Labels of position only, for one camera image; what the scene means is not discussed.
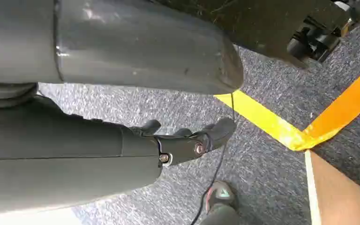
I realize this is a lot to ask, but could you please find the person's dark shoe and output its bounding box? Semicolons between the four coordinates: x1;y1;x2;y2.
204;180;240;215

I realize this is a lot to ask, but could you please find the thin black cable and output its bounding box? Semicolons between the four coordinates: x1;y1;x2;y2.
190;91;237;225

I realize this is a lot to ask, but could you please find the ribbed grey right arm sleeve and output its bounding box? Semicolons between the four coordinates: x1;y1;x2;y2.
0;82;40;109

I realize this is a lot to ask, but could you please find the yellow floor tape strip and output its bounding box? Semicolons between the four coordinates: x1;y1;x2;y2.
214;90;308;152

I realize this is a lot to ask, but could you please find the brown board with white edge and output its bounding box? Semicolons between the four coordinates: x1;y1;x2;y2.
304;150;360;225

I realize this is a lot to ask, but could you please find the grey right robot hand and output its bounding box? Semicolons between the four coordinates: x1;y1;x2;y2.
0;0;245;216

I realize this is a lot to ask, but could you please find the white flat panel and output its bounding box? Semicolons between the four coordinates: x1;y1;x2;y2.
0;206;85;225

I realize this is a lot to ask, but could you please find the orange floor tape strip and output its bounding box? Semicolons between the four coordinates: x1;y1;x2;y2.
292;58;360;152

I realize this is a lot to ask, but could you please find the person's leg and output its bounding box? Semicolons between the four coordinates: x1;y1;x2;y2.
198;204;247;225

